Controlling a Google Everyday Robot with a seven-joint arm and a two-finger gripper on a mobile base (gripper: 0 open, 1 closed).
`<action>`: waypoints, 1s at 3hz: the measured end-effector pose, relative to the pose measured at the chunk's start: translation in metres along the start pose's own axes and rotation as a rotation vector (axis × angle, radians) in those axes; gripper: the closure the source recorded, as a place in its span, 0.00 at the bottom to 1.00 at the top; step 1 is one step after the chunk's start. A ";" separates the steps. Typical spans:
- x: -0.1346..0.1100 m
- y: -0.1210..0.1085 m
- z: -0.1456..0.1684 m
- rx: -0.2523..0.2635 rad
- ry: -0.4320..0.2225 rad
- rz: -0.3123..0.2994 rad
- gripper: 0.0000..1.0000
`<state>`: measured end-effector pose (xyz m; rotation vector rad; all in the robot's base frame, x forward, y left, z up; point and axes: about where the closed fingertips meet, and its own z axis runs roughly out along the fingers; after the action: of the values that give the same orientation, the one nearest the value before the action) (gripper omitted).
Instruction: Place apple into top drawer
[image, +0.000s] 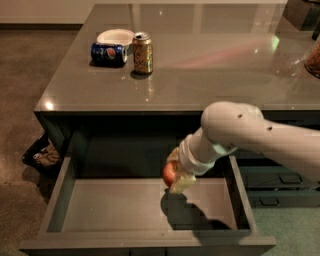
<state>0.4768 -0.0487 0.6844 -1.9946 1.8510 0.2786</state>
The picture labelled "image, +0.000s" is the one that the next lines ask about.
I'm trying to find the white bowl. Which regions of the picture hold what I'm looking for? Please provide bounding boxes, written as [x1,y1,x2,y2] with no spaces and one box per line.
[97,29,134,50]

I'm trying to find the grey cabinet counter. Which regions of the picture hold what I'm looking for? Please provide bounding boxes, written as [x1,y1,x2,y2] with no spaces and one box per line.
[33,2,320,209]

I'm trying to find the closed middle side drawer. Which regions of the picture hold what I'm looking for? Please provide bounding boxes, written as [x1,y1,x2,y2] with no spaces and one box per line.
[240,166,319,190]

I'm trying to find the closed drawer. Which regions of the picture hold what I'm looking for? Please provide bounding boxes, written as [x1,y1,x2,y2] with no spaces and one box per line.
[240,166,319,190]
[247,190,320,208]

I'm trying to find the open grey top drawer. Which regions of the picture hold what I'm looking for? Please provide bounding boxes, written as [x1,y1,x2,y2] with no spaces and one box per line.
[18,128,277,256]

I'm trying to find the closed lower side drawer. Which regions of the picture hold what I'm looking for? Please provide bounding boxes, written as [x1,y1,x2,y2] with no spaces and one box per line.
[247,190,320,208]

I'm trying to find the blue Pepsi can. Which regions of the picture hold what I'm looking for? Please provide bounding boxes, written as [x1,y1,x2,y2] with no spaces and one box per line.
[90,43,127,66]

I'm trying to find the gold soda can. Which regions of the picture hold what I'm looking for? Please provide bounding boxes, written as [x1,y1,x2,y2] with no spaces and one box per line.
[132,32,153,74]

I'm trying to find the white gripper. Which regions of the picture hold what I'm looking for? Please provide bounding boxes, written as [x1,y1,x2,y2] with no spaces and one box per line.
[166,134,217,194]

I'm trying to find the red apple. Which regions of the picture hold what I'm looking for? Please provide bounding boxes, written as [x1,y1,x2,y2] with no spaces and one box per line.
[162,161,177,187]

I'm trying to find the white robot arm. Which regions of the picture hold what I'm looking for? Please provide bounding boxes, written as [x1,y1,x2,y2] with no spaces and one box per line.
[167,102,320,194]

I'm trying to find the black bin with trash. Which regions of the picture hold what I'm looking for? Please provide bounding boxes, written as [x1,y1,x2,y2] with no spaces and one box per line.
[22,133,62,177]

